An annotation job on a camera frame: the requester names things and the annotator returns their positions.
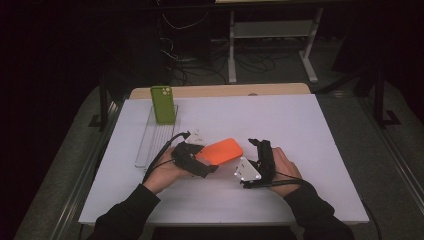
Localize white metal desk frame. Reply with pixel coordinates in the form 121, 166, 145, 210
228, 7, 324, 84

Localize left hand-held gripper black cable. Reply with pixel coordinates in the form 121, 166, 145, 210
141, 131, 192, 185

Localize person's left hand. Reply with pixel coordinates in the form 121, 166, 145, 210
142, 147, 195, 196

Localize hand-held gripper black cable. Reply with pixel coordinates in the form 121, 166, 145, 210
141, 131, 192, 185
241, 170, 383, 240

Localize green cartoon phone case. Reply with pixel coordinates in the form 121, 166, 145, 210
150, 85, 177, 126

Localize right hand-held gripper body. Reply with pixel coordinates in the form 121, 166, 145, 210
234, 146, 278, 190

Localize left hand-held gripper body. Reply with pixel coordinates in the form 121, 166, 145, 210
171, 129, 215, 179

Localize white cable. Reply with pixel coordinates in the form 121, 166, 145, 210
161, 11, 210, 32

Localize white board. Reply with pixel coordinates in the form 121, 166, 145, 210
78, 94, 370, 225

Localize wooden table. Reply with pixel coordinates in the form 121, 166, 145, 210
129, 82, 312, 100

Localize orange phone case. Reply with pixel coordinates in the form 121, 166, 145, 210
195, 137, 244, 166

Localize person's right hand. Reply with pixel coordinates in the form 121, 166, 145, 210
271, 146, 303, 198

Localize right hand-held gripper black cable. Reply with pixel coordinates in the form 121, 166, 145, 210
241, 170, 383, 240

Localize black floor cables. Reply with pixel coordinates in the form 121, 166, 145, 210
159, 33, 278, 86

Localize aluminium rail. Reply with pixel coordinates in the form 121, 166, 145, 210
361, 99, 424, 214
49, 99, 125, 240

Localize black metal stand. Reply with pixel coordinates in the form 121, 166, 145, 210
88, 75, 116, 133
372, 64, 403, 130

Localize clear plastic tray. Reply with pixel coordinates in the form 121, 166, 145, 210
134, 104, 182, 169

